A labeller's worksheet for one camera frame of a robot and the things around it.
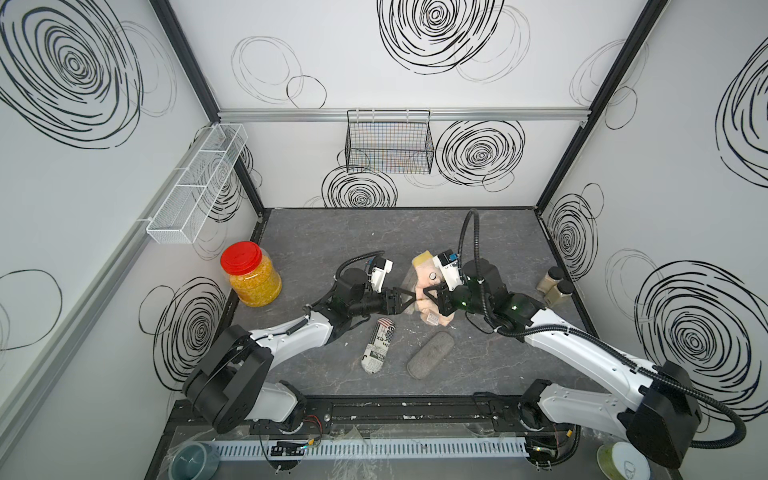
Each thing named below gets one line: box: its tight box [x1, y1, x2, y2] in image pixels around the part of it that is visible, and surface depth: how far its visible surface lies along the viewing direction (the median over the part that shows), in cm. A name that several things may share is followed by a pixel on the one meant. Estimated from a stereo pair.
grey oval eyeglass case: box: [407, 331, 455, 380], surface depth 82 cm
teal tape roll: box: [168, 441, 220, 480], surface depth 66 cm
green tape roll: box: [597, 441, 651, 480], surface depth 64 cm
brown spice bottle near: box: [544, 280, 574, 307], surface depth 91 cm
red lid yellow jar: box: [220, 241, 283, 307], surface depth 87 cm
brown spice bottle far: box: [536, 266, 565, 295], surface depth 93 cm
